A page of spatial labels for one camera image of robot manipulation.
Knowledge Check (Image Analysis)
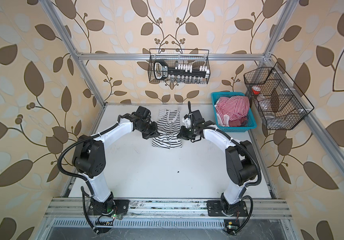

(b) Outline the aluminium frame back bar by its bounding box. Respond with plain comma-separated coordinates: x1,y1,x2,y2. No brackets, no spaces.
77,52,265,61

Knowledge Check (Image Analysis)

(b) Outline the black vial rack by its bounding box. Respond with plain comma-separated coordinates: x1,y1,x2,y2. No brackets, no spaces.
167,61,211,84

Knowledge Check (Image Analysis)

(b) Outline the red capped plastic bottle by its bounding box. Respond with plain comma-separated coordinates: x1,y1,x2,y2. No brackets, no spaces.
252,86,266,102

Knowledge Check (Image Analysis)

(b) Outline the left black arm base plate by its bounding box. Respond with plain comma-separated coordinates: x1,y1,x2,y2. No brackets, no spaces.
87,199,130,216

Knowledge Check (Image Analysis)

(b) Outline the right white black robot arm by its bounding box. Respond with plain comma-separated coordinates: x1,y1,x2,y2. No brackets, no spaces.
177,109,262,216

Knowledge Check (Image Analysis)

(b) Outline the right black corrugated cable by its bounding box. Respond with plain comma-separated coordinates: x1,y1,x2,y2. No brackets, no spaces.
207,125,262,235

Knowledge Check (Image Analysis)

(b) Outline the back black wire basket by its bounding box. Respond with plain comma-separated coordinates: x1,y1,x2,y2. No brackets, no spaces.
146,48,211,85

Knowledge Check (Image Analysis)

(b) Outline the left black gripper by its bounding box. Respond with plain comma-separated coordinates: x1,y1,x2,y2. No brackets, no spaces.
136,120,162,138

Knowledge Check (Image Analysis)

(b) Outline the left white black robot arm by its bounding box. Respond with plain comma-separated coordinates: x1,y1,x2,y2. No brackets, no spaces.
57,106,160,216

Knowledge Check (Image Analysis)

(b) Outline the right black wire basket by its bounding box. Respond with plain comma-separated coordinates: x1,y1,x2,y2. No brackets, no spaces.
243,63,314,130

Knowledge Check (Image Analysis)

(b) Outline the black white handled tool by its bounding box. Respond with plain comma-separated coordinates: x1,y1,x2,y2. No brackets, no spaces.
154,60,169,80

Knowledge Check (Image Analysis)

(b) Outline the black white striped tank top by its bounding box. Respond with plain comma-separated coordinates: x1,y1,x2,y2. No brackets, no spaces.
152,108,182,149

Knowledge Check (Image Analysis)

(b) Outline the red white striped tank top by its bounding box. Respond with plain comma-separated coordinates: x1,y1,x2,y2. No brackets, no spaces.
214,96,250,128

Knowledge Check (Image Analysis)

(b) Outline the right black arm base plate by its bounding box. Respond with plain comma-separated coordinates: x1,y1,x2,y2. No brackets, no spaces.
206,200,248,217

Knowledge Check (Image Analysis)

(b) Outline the black wire basket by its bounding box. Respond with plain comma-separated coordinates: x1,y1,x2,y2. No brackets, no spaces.
146,48,211,85
243,63,314,130

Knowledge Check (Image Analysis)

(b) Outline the aluminium front rail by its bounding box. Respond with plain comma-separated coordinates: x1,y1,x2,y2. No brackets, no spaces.
44,197,292,219

